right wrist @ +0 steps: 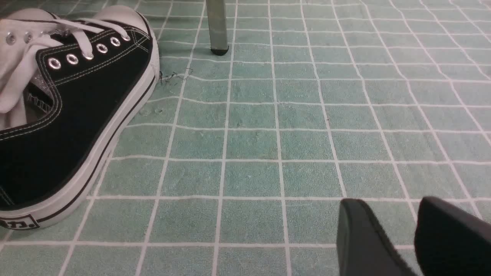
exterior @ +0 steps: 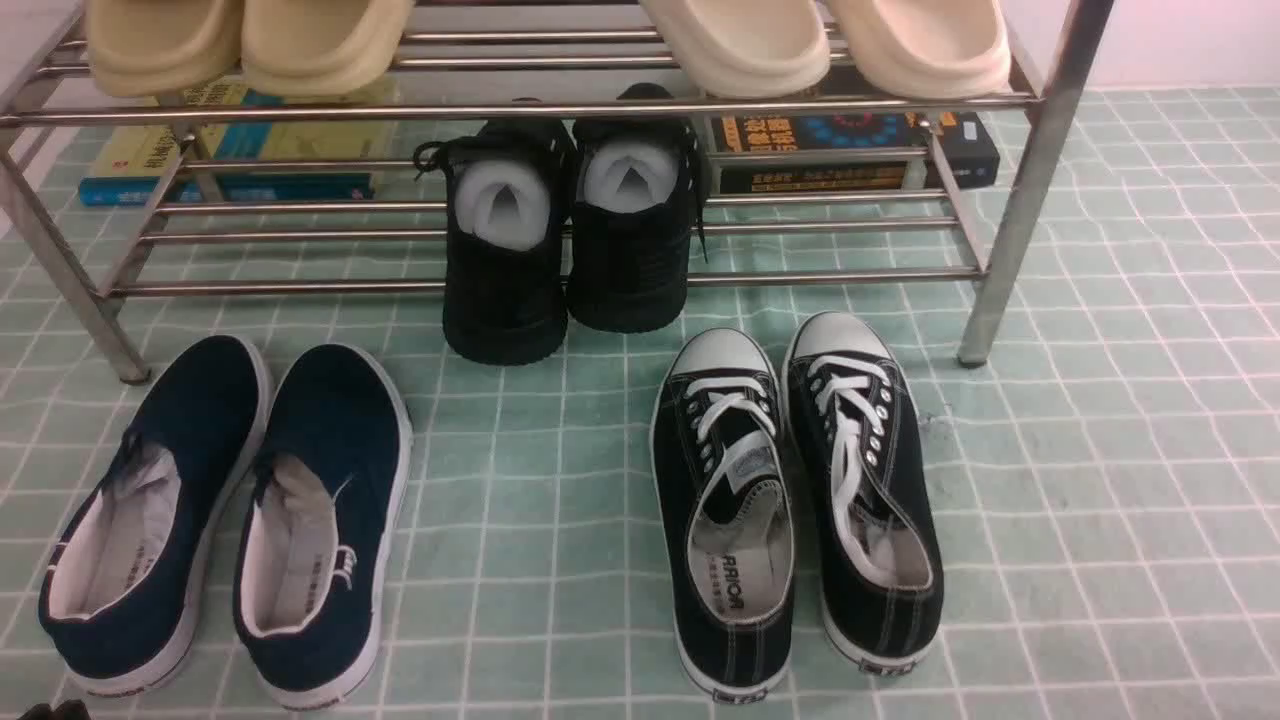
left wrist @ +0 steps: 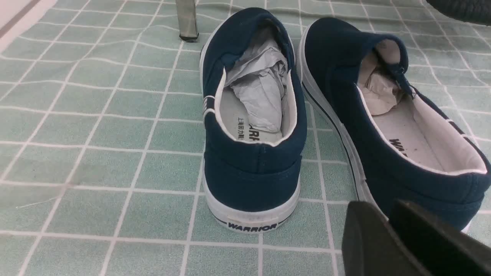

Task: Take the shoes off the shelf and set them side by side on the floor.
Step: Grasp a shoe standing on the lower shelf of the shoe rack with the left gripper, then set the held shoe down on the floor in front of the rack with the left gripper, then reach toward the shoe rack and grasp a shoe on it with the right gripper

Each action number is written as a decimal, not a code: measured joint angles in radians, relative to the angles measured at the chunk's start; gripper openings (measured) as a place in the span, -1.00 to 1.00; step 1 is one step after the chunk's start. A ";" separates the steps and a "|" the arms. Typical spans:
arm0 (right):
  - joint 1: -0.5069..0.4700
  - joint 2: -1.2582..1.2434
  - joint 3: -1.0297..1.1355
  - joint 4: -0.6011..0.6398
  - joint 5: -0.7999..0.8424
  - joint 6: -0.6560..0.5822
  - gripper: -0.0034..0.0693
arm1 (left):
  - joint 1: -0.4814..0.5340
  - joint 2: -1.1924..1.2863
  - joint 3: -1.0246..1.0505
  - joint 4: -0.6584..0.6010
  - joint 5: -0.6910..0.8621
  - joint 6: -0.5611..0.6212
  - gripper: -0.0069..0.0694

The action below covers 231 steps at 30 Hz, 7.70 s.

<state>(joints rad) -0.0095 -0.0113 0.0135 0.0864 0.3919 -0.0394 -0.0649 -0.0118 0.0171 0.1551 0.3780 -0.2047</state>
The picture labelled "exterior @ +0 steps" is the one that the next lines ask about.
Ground metal shoe rack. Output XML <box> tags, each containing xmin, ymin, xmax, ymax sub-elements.
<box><xmin>3</xmin><ymin>1</ymin><xmax>1114</xmax><ymax>386</ymax></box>

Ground black canvas sneaker left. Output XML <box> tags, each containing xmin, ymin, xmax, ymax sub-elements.
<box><xmin>650</xmin><ymin>328</ymin><xmax>797</xmax><ymax>705</ymax></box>

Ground black canvas sneaker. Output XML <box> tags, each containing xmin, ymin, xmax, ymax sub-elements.
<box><xmin>781</xmin><ymin>311</ymin><xmax>945</xmax><ymax>676</ymax></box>
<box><xmin>650</xmin><ymin>328</ymin><xmax>797</xmax><ymax>705</ymax></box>

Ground black canvas sneaker right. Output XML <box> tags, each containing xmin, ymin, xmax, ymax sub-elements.
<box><xmin>781</xmin><ymin>311</ymin><xmax>945</xmax><ymax>676</ymax></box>

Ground black orange book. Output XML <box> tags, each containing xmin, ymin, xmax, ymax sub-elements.
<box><xmin>701</xmin><ymin>111</ymin><xmax>1001</xmax><ymax>195</ymax></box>

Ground cream slipper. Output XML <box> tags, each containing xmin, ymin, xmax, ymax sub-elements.
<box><xmin>639</xmin><ymin>1</ymin><xmax>831</xmax><ymax>99</ymax></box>
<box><xmin>826</xmin><ymin>1</ymin><xmax>1012</xmax><ymax>100</ymax></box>

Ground navy slip-on shoe right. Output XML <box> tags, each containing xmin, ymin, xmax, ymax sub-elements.
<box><xmin>232</xmin><ymin>345</ymin><xmax>412</xmax><ymax>712</ymax></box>

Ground navy slip-on shoe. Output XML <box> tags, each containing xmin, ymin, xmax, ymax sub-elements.
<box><xmin>38</xmin><ymin>334</ymin><xmax>273</xmax><ymax>698</ymax></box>
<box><xmin>232</xmin><ymin>345</ymin><xmax>412</xmax><ymax>712</ymax></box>

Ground cream slipper far right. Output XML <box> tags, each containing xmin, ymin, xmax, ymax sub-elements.
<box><xmin>826</xmin><ymin>1</ymin><xmax>1012</xmax><ymax>100</ymax></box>

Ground beige slipper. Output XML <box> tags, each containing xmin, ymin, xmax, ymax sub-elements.
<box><xmin>241</xmin><ymin>1</ymin><xmax>416</xmax><ymax>97</ymax></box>
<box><xmin>83</xmin><ymin>1</ymin><xmax>244</xmax><ymax>97</ymax></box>

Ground yellow blue book stack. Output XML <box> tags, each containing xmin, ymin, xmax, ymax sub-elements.
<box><xmin>78</xmin><ymin>78</ymin><xmax>397</xmax><ymax>208</ymax></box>

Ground navy slip-on shoe left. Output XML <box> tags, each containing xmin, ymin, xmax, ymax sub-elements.
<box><xmin>38</xmin><ymin>334</ymin><xmax>273</xmax><ymax>698</ymax></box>

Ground beige slipper far left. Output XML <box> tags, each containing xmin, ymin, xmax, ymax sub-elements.
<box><xmin>83</xmin><ymin>1</ymin><xmax>244</xmax><ymax>97</ymax></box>

